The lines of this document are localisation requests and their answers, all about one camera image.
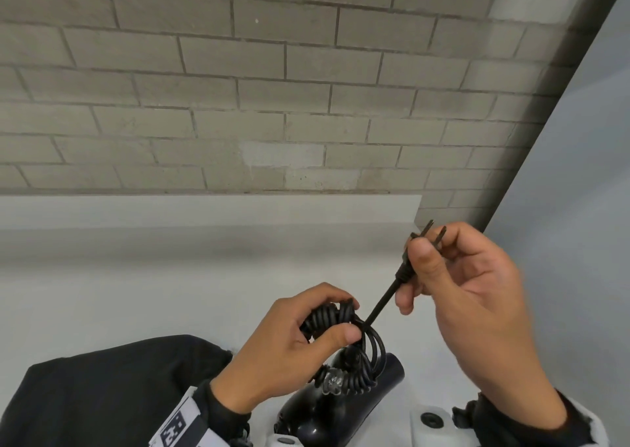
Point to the person's left forearm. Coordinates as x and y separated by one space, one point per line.
226 422

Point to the white wrist mount with tag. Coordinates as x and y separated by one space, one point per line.
179 424

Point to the person's left thumb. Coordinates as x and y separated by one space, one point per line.
332 343

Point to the person's right forearm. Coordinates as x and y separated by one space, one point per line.
512 437

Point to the black hair dryer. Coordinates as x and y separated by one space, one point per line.
334 417

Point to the person's right hand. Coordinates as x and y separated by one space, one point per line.
487 323

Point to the person's right thumb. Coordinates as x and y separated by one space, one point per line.
426 264

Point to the white wrist mount with knob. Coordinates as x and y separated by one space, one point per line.
424 434

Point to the person's left hand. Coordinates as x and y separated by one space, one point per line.
275 353

